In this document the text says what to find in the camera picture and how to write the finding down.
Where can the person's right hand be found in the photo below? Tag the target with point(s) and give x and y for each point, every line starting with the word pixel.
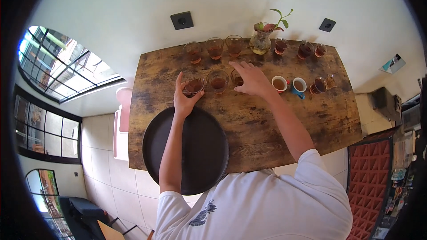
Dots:
pixel 257 81

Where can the person's left hand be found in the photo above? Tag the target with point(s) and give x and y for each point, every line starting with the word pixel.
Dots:
pixel 181 105

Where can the glass tumbler of tea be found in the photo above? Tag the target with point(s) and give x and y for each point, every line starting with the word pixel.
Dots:
pixel 194 86
pixel 193 53
pixel 214 49
pixel 234 46
pixel 218 81
pixel 237 79

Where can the round glass vase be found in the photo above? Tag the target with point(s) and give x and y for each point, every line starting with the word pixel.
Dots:
pixel 260 44

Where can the blue cup of tea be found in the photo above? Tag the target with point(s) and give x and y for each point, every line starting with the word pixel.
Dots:
pixel 299 87

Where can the small glass of dark tea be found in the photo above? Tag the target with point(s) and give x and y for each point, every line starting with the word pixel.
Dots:
pixel 320 51
pixel 305 50
pixel 281 46

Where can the rustic wooden table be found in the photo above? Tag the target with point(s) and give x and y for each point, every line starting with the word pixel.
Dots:
pixel 267 123

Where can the round black tray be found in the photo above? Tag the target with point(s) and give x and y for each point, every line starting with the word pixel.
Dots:
pixel 205 155

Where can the green and red plant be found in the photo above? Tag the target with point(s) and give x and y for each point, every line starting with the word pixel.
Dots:
pixel 269 26

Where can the pink chair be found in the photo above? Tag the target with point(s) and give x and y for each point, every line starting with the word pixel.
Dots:
pixel 122 123

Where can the glass mug of tea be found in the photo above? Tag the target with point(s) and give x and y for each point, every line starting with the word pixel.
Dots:
pixel 318 86

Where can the small faceted glass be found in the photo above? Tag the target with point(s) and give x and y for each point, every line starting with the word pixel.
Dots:
pixel 330 82

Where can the large black framed window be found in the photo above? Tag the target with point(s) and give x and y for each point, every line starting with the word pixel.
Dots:
pixel 66 63

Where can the person's body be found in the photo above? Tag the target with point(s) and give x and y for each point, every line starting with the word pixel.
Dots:
pixel 260 206

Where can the black box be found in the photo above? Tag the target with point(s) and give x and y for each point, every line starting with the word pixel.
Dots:
pixel 385 105

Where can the black framed grid window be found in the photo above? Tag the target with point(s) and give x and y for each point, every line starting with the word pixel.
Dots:
pixel 46 130

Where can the dark sofa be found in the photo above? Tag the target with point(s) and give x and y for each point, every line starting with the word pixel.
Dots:
pixel 81 213

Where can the red lattice panel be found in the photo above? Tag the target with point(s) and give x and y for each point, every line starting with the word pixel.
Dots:
pixel 368 186

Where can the arched window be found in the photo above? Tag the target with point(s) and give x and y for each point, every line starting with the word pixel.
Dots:
pixel 43 190

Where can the cluttered shelf with items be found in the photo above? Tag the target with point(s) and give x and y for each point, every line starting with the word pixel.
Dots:
pixel 403 173

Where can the black wall socket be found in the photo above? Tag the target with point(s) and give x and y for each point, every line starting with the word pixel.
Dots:
pixel 327 25
pixel 181 20

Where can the picture card on wall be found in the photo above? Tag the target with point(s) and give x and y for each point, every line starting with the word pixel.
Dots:
pixel 393 64

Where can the wooden stool with metal frame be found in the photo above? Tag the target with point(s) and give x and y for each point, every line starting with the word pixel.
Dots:
pixel 108 231

